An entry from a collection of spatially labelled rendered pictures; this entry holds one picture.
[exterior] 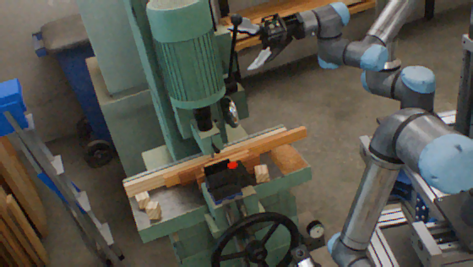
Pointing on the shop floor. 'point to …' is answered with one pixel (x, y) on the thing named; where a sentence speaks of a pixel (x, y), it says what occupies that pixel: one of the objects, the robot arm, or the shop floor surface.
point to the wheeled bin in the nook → (78, 82)
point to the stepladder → (25, 133)
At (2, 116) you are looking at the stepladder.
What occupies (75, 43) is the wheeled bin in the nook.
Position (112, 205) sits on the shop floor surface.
